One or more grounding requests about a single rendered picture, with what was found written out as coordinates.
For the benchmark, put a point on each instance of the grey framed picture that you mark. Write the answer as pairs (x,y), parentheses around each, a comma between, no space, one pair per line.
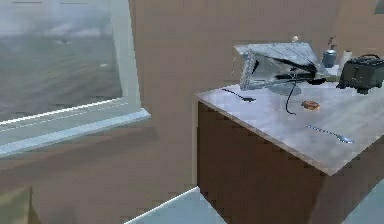
(379,6)

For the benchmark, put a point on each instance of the black spoon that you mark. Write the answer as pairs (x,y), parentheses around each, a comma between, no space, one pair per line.
(240,96)

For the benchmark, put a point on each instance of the white framed window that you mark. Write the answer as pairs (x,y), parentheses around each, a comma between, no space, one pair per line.
(60,66)

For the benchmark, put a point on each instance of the blue-grey vase with red flower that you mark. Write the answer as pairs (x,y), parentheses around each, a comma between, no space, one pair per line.
(329,57)

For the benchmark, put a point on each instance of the white bottle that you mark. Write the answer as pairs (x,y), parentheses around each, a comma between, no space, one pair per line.
(346,58)

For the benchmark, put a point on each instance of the brown potato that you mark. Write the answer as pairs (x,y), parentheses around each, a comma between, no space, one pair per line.
(310,105)

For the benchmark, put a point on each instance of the black toaster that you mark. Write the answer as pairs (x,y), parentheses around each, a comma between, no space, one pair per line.
(361,73)

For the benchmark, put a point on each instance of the silver spoon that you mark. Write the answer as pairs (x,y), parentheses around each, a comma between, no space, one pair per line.
(333,134)

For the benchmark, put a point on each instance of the black bent bar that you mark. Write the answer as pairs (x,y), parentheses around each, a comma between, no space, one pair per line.
(300,65)

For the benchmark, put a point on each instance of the brown cabinet with grey worktop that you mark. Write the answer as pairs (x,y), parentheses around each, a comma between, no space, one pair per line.
(260,173)

